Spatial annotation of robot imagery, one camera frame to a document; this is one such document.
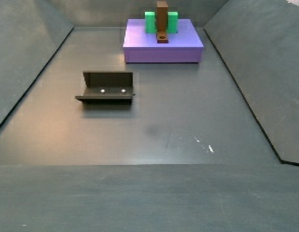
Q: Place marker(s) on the purple board base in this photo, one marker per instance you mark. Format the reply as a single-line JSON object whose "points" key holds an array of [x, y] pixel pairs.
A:
{"points": [[141, 49]]}

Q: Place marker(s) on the brown L-shaped block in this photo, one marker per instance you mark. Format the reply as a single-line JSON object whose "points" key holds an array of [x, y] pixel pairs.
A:
{"points": [[161, 21]]}

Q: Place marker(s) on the black angled holder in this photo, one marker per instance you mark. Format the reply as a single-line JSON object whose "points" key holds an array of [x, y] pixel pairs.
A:
{"points": [[107, 86]]}

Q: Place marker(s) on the green U-shaped block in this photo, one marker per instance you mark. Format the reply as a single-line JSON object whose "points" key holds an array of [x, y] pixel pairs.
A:
{"points": [[150, 25]]}

